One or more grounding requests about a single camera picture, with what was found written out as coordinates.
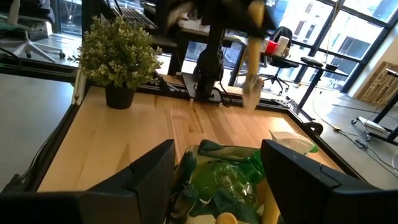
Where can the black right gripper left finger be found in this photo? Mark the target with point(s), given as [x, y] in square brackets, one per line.
[140, 199]

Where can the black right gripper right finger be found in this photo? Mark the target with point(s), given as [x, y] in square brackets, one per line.
[311, 196]

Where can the beige green-trimmed gardening bag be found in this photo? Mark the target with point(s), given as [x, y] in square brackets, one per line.
[227, 152]

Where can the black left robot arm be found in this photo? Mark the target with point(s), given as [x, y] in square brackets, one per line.
[211, 62]

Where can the red cup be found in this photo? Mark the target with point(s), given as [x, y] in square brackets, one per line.
[271, 47]

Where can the white cup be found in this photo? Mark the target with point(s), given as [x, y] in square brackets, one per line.
[282, 46]

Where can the black arched table clamp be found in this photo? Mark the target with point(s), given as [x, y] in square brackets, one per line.
[313, 128]

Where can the black office chair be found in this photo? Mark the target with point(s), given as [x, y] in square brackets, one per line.
[280, 63]

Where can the black keyboard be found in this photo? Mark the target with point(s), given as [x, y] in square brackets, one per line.
[136, 18]

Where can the black office desk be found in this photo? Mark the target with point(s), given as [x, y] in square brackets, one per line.
[311, 66]

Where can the artificial potted green plant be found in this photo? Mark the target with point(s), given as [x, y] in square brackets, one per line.
[118, 53]

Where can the large black-framed window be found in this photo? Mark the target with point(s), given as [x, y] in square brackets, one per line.
[348, 34]

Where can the wooden slat panel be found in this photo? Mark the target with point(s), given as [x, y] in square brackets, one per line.
[376, 84]

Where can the white office chair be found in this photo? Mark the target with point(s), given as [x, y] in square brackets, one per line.
[28, 46]

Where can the black aluminium table frame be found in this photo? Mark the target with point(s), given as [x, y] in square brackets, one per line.
[37, 70]

